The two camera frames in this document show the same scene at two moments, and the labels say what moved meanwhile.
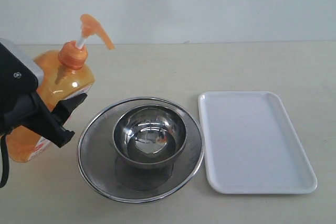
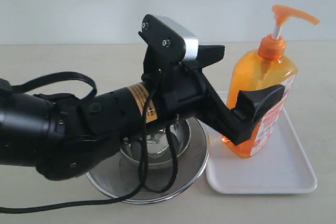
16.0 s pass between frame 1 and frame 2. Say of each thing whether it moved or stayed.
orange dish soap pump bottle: moved
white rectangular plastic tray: stayed
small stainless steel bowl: stayed
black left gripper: moved
